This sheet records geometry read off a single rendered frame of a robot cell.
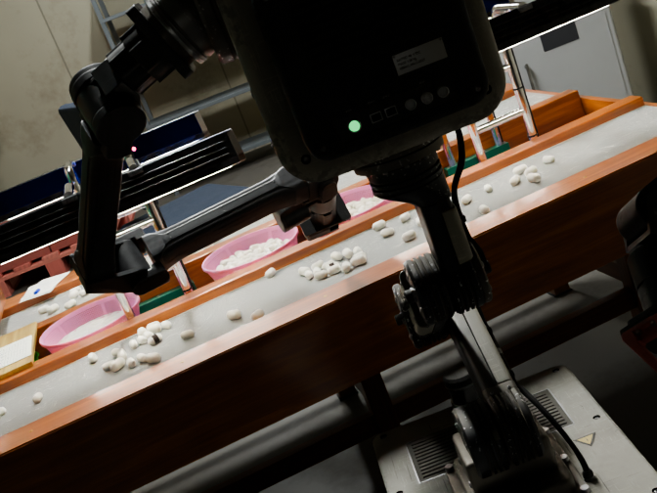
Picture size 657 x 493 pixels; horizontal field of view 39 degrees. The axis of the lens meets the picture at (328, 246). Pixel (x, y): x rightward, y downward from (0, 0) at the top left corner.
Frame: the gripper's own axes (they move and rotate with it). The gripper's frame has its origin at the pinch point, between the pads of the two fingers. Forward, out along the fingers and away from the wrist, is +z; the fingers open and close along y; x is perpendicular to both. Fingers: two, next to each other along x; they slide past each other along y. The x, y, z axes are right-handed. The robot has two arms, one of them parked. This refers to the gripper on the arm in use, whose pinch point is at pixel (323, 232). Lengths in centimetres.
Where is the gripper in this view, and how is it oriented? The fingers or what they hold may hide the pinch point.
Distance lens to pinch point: 197.4
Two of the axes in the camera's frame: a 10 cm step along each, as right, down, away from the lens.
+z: 0.2, 4.0, 9.2
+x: 4.3, 8.3, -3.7
